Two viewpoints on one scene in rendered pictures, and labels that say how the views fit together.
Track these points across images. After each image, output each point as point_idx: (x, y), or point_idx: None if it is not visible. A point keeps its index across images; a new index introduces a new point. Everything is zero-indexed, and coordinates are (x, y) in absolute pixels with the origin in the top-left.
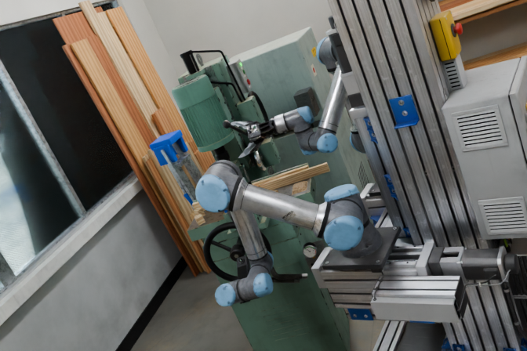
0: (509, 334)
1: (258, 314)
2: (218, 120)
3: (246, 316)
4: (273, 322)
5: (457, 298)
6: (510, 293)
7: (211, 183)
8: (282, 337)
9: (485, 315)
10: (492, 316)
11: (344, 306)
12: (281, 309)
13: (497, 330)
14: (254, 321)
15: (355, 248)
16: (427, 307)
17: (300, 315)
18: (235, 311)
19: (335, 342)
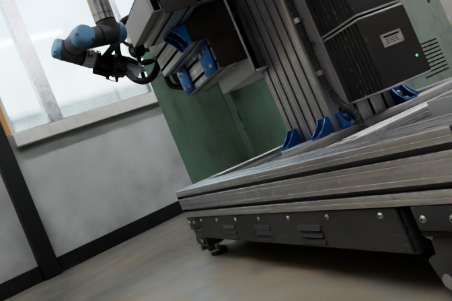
0: (316, 93)
1: (191, 142)
2: None
3: (183, 145)
4: (204, 152)
5: None
6: (317, 34)
7: None
8: (214, 172)
9: (294, 71)
10: (297, 70)
11: (165, 71)
12: (208, 136)
13: (307, 91)
14: (189, 151)
15: None
16: (137, 5)
17: (224, 144)
18: (174, 139)
19: None
